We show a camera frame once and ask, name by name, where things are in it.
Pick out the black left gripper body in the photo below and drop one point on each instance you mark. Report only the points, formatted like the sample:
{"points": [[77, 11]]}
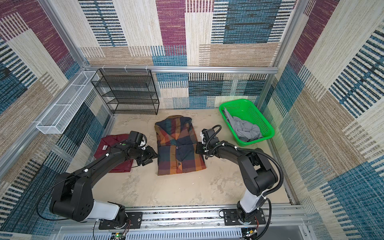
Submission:
{"points": [[148, 154]]}

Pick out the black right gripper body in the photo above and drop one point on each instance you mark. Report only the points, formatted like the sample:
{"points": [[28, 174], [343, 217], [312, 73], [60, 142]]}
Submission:
{"points": [[200, 148]]}

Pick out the multicolour plaid long sleeve shirt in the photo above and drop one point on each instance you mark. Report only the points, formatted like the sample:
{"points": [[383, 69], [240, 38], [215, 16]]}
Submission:
{"points": [[177, 144]]}

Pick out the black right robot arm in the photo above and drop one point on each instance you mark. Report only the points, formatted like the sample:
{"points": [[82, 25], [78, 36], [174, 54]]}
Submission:
{"points": [[261, 173]]}

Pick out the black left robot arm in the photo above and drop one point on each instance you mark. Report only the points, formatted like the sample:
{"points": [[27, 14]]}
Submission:
{"points": [[72, 196]]}

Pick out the grey shirt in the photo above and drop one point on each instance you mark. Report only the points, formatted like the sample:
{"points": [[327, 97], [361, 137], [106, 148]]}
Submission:
{"points": [[244, 130]]}

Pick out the green plastic laundry basket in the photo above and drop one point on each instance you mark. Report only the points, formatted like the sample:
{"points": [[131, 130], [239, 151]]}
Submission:
{"points": [[247, 111]]}

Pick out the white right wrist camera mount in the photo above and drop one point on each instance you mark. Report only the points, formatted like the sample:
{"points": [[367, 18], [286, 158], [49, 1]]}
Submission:
{"points": [[203, 137]]}

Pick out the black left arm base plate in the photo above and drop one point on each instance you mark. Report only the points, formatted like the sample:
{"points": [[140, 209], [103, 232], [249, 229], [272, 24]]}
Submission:
{"points": [[133, 220]]}

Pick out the black wire mesh shelf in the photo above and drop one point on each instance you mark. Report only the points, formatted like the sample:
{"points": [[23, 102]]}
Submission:
{"points": [[127, 91]]}

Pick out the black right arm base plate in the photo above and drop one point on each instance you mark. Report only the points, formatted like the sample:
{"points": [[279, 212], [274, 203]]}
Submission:
{"points": [[231, 217]]}

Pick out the white wire mesh tray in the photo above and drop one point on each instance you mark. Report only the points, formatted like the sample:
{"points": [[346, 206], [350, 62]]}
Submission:
{"points": [[57, 119]]}

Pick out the aluminium front rail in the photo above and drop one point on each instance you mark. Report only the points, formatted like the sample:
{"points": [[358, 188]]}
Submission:
{"points": [[284, 222]]}

